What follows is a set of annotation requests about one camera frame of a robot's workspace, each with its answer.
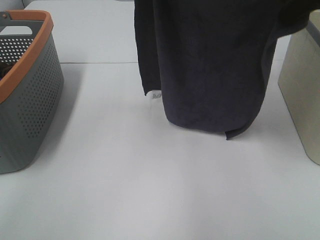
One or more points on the dark navy towel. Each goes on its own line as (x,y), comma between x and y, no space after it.
(211,59)

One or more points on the grey perforated basket orange rim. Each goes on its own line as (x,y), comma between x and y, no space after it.
(31,84)

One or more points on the beige bin grey rim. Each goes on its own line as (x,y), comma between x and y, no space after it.
(299,83)

